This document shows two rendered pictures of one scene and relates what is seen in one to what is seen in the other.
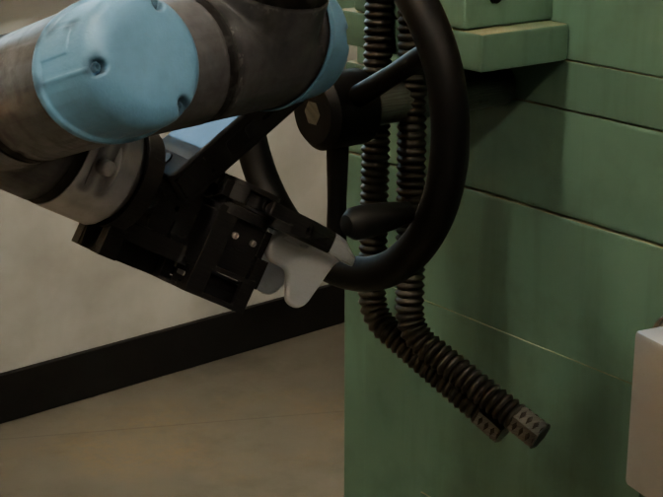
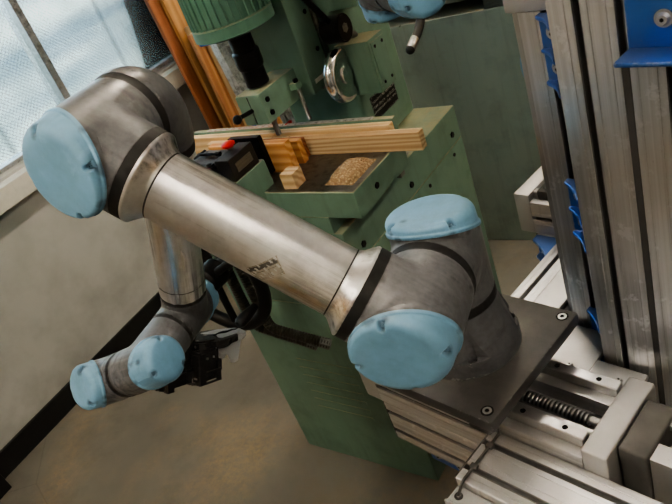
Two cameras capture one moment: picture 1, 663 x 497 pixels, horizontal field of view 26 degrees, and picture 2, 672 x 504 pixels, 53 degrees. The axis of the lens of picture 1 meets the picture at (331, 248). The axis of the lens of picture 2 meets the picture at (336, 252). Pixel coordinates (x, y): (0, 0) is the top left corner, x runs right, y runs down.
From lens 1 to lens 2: 45 cm
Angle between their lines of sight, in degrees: 16
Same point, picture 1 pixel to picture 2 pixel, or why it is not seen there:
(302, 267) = (231, 349)
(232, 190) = (199, 347)
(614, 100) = not seen: hidden behind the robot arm
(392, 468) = (281, 353)
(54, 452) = not seen: hidden behind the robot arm
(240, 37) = (186, 321)
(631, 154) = not seen: hidden behind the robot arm
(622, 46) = (298, 209)
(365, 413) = (263, 338)
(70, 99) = (149, 384)
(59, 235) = (95, 285)
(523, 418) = (322, 342)
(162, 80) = (174, 361)
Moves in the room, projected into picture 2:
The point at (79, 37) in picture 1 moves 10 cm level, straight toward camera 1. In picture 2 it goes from (143, 367) to (162, 402)
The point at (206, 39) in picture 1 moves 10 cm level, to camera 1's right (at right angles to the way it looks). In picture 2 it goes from (177, 331) to (234, 302)
